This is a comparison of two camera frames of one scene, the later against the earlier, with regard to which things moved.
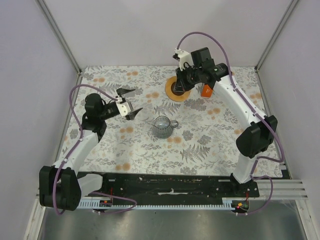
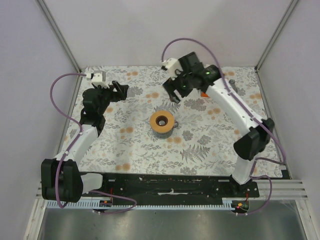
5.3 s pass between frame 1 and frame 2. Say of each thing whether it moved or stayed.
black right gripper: stayed
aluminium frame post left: stayed
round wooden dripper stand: moved
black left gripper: moved
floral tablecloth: stayed
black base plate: stayed
